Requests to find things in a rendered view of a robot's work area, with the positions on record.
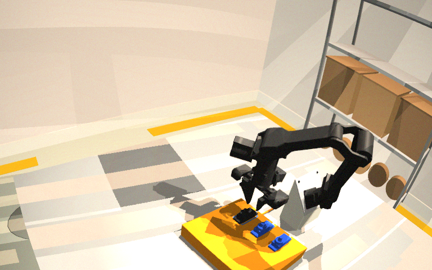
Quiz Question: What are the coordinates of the black micro servo with orange cable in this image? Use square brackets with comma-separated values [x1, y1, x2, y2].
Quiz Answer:
[233, 207, 273, 224]

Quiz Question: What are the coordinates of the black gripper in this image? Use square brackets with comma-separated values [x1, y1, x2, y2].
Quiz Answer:
[231, 164, 289, 212]

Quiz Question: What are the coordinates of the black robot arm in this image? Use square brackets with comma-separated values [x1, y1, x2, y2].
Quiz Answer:
[229, 122, 374, 209]

